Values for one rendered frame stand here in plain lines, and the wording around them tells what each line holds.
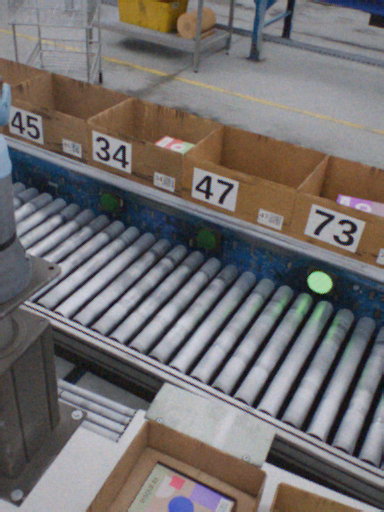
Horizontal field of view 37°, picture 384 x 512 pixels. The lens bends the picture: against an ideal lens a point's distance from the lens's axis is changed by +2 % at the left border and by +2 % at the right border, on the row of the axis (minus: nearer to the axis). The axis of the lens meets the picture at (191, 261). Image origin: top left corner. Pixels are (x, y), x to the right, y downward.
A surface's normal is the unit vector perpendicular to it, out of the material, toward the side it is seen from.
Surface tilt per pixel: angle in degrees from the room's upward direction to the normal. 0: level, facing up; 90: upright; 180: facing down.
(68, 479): 0
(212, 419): 0
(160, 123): 89
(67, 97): 89
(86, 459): 0
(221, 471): 89
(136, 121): 90
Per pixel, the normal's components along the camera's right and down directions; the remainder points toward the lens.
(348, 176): -0.47, 0.50
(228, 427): 0.07, -0.79
